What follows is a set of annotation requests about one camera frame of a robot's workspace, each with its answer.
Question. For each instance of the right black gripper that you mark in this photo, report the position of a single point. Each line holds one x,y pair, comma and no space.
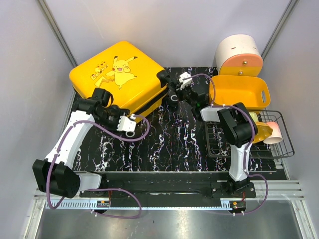
179,92

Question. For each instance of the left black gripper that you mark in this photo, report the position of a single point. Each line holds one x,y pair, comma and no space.
119,112

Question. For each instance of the yellow Pikachu suitcase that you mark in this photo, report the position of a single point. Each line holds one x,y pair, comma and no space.
131,76

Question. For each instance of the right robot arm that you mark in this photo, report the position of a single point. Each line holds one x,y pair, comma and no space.
236,123

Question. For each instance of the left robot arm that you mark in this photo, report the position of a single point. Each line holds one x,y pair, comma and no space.
54,174

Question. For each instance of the black marble pattern mat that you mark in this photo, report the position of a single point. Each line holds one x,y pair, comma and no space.
176,142

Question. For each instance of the white pink drawer cabinet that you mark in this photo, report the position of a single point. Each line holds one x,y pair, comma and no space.
238,55

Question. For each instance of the yellow plastic basket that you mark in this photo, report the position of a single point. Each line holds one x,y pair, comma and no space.
253,92

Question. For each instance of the pale green cup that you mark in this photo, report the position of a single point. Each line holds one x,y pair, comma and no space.
254,116

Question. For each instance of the yellow ceramic dish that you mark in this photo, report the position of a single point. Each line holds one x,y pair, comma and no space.
263,132

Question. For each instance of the pink white cup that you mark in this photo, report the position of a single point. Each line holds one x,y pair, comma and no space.
276,136

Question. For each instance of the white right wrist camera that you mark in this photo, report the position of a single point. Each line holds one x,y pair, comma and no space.
184,80

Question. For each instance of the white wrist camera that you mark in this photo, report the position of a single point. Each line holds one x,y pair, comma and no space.
127,124
184,80

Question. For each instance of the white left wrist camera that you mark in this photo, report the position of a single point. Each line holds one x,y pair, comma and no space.
127,124

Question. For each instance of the black wire rack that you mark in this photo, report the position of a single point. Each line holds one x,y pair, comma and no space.
218,147

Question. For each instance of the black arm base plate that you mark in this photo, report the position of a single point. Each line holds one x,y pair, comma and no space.
209,184

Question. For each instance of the aluminium frame rail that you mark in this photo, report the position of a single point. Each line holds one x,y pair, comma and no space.
288,190

